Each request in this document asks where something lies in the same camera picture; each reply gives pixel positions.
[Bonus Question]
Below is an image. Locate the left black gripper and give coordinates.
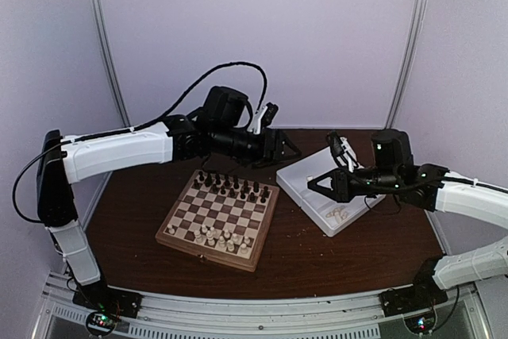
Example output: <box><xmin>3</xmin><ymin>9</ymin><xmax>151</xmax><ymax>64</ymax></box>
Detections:
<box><xmin>211</xmin><ymin>124</ymin><xmax>302</xmax><ymax>170</ymax></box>

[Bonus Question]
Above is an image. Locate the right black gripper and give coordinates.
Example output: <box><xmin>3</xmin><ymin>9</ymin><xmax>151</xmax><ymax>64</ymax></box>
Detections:
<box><xmin>307</xmin><ymin>165</ymin><xmax>400</xmax><ymax>205</ymax></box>

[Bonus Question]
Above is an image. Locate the white pawn second row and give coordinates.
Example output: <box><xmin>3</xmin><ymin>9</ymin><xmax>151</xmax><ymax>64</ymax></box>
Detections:
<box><xmin>232</xmin><ymin>233</ymin><xmax>240</xmax><ymax>244</ymax></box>

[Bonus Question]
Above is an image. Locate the white tall piece carried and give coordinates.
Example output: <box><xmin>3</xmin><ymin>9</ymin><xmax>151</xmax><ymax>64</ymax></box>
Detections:
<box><xmin>206</xmin><ymin>226</ymin><xmax>216</xmax><ymax>247</ymax></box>

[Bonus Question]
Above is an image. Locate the white rook corner piece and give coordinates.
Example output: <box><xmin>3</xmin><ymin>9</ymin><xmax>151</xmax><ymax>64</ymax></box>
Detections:
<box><xmin>166</xmin><ymin>225</ymin><xmax>176</xmax><ymax>236</ymax></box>

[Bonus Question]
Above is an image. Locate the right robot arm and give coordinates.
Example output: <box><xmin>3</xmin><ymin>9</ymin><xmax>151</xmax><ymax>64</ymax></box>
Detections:
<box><xmin>307</xmin><ymin>129</ymin><xmax>507</xmax><ymax>309</ymax></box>

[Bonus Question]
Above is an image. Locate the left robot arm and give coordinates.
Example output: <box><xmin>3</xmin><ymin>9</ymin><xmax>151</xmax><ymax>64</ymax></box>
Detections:
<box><xmin>32</xmin><ymin>86</ymin><xmax>301</xmax><ymax>310</ymax></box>

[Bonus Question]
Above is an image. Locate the pile of white chess pieces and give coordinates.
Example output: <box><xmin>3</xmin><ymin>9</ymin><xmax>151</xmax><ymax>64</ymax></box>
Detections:
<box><xmin>325</xmin><ymin>206</ymin><xmax>348</xmax><ymax>224</ymax></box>

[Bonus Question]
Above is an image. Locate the wooden chess board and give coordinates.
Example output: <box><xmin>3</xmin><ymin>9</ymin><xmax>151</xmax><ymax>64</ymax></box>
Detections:
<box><xmin>155</xmin><ymin>170</ymin><xmax>279</xmax><ymax>272</ymax></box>

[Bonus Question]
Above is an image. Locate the white plastic tray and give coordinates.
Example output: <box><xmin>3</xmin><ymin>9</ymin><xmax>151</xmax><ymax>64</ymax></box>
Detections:
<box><xmin>276</xmin><ymin>148</ymin><xmax>385</xmax><ymax>237</ymax></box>

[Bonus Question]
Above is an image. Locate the dark king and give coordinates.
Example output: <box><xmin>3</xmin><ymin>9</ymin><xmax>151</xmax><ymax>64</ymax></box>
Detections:
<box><xmin>233</xmin><ymin>175</ymin><xmax>240</xmax><ymax>189</ymax></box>

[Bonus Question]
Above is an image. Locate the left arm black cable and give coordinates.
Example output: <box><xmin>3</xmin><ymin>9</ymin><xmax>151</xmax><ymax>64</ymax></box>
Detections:
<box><xmin>11</xmin><ymin>61</ymin><xmax>269</xmax><ymax>223</ymax></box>

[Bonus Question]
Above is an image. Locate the front aluminium rail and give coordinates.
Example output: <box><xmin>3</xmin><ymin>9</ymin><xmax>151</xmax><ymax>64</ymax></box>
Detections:
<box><xmin>35</xmin><ymin>271</ymin><xmax>485</xmax><ymax>339</ymax></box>

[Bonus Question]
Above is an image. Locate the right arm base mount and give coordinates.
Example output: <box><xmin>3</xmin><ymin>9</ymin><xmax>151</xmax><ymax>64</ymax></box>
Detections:
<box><xmin>379</xmin><ymin>256</ymin><xmax>448</xmax><ymax>317</ymax></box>

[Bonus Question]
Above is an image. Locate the right aluminium frame post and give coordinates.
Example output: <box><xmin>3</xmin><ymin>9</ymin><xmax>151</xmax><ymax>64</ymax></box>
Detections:
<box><xmin>384</xmin><ymin>0</ymin><xmax>428</xmax><ymax>129</ymax></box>

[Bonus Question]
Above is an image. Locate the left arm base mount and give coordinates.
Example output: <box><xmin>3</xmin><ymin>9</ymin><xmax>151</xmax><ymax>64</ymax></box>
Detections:
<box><xmin>72</xmin><ymin>273</ymin><xmax>142</xmax><ymax>318</ymax></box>

